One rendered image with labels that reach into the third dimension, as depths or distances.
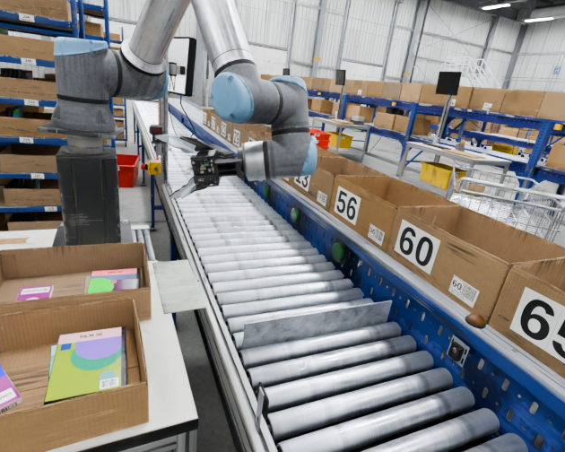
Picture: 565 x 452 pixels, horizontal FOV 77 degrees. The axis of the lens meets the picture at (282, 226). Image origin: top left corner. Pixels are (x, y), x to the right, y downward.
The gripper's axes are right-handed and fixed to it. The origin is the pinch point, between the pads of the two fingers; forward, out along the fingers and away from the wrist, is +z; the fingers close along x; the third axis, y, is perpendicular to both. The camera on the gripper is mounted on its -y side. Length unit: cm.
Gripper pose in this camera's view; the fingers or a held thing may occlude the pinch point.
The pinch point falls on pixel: (162, 167)
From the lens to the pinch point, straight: 91.6
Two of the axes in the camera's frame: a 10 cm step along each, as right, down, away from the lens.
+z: -10.0, 0.9, -0.1
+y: 0.5, 4.4, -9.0
